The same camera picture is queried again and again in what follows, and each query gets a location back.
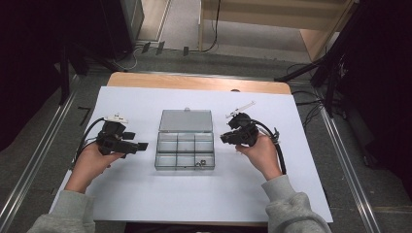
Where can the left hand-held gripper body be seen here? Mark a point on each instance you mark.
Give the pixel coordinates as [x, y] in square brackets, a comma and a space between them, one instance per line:
[111, 137]

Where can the person's right hand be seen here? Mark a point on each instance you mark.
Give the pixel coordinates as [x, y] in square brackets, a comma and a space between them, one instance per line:
[260, 155]

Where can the wooden table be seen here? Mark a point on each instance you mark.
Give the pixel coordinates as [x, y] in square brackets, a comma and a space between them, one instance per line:
[194, 82]

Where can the silver cufflink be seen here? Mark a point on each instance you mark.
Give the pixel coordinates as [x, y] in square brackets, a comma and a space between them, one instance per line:
[197, 164]
[203, 162]

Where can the person's left hand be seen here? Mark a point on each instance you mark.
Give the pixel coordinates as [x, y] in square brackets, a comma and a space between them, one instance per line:
[94, 165]

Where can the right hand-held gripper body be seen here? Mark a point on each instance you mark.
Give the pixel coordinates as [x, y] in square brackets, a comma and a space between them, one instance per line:
[244, 131]

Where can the clear plastic compartment box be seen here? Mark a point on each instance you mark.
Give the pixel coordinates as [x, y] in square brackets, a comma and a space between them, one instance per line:
[185, 142]

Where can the dark grey cabinet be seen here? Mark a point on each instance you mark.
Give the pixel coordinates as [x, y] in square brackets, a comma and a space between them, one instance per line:
[124, 26]

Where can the black metal stand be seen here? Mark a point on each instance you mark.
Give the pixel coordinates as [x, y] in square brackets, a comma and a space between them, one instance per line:
[69, 68]

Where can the light wooden furniture frame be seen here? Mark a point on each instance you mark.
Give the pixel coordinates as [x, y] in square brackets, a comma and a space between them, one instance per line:
[259, 22]

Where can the metal floor rail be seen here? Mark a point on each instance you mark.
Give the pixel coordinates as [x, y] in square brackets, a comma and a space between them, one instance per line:
[351, 174]
[35, 149]

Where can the white paper sheet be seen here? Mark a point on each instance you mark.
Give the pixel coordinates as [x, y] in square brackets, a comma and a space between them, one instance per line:
[162, 200]

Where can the black tripod stand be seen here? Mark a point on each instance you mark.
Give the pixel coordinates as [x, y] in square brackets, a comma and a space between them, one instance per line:
[327, 64]

